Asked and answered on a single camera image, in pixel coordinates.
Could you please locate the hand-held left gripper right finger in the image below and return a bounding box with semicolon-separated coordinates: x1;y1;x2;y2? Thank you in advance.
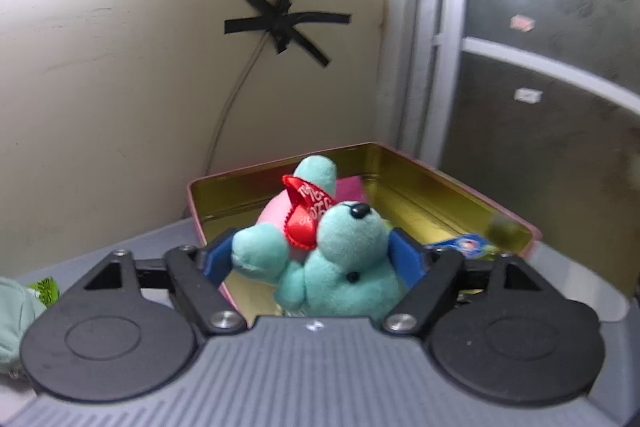
382;228;598;336

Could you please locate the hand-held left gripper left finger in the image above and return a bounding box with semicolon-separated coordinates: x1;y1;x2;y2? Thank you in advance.
82;229;248;335

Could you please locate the teal plush toy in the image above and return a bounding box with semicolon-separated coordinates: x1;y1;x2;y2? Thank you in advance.
231;155;408;318

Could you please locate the pink tin box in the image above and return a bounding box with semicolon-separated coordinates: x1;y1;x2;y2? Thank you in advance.
186;142;543;315

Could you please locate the blue snack packet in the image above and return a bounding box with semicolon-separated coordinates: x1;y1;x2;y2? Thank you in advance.
425;233;496;260

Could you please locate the grey patterned bed sheet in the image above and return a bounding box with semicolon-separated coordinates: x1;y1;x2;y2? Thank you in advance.
0;217;633;415

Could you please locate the magenta satin pouch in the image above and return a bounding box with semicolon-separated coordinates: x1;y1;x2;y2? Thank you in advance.
334;174;371;202

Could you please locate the aluminium sliding door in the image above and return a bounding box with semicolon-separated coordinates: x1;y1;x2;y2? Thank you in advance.
380;0;640;323

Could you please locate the small green packet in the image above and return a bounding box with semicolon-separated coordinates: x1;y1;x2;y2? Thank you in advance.
27;277;61;308

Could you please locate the teal zip pouch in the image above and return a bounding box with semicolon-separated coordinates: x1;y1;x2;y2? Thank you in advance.
0;279;48;375

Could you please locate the black tape cross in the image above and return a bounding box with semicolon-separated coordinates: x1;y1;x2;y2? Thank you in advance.
223;0;352;68

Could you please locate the beige wall cable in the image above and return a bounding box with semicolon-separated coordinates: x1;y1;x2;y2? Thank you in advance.
205;0;293;180

